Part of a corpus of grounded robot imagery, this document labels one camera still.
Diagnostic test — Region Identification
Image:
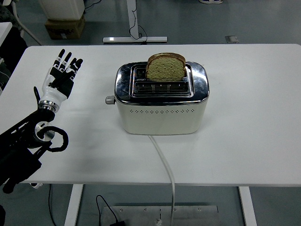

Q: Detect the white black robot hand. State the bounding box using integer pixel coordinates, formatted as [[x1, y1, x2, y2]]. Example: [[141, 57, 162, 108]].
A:
[[40, 48, 84, 104]]

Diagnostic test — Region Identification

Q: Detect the white chrome toaster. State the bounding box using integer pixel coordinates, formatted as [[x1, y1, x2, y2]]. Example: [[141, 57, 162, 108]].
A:
[[105, 61, 210, 136]]

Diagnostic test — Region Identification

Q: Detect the brown cardboard box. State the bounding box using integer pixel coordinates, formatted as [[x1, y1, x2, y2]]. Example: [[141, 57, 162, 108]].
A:
[[44, 14, 86, 40]]

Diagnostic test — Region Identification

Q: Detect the white side table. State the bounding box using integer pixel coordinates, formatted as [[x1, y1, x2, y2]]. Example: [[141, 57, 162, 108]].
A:
[[0, 22, 13, 48]]

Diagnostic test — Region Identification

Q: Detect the grey patterned fabric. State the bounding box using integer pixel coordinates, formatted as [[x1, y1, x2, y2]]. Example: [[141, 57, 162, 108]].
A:
[[0, 4, 16, 27]]

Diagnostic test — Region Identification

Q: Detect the white desk leg with foot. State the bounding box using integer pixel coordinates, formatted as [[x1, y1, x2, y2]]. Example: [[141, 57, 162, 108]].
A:
[[103, 0, 168, 44]]

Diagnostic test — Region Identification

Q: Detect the brown bread slice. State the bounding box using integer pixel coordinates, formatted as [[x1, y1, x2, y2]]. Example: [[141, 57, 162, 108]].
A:
[[145, 52, 186, 82]]

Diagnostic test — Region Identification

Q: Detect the white table leg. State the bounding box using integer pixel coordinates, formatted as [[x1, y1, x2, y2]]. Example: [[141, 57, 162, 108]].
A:
[[63, 184, 84, 226], [238, 186, 258, 226]]

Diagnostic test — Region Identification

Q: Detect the grey metal plate with screws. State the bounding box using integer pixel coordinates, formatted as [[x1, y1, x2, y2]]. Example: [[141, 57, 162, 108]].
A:
[[103, 205, 219, 226]]

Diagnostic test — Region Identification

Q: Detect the white chair frame tube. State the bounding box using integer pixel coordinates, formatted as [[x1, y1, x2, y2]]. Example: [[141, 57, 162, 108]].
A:
[[11, 0, 43, 46]]

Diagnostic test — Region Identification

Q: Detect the thin black cable on leg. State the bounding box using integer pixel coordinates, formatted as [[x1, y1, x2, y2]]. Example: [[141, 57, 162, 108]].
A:
[[128, 0, 148, 45]]

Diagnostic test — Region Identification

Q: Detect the thin black hanging cable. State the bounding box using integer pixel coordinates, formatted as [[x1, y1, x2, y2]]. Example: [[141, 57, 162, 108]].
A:
[[48, 184, 57, 226]]

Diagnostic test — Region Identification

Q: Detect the black cable with adapter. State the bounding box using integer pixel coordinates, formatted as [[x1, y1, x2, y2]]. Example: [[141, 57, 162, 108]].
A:
[[95, 194, 127, 226]]

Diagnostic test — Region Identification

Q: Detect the white toaster power cord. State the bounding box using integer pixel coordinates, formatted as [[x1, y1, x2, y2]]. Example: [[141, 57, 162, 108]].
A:
[[148, 134, 177, 223]]

